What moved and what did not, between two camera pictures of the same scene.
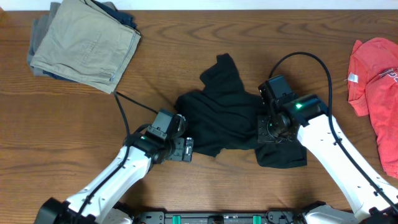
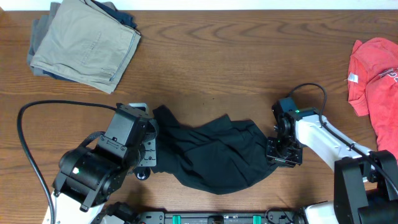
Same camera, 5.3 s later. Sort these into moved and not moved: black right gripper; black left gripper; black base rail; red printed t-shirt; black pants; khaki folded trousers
Moved: black right gripper; black pants; black left gripper
Not moved: khaki folded trousers; black base rail; red printed t-shirt
